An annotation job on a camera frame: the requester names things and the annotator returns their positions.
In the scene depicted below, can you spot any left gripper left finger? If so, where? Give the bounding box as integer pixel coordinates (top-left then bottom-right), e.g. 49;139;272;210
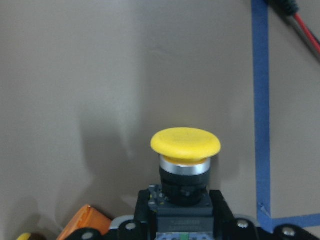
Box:
134;189;158;240

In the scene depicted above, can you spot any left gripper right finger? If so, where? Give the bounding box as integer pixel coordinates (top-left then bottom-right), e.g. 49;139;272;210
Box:
209;190;235;240

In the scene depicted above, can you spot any plain orange bottle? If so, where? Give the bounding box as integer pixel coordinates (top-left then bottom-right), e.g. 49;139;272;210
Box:
57;204;112;240

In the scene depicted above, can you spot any yellow mushroom push button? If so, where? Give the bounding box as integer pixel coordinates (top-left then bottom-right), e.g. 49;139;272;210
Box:
147;127;222;240

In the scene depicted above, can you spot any red black power cable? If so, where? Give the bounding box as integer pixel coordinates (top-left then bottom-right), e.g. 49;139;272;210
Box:
262;0;320;61

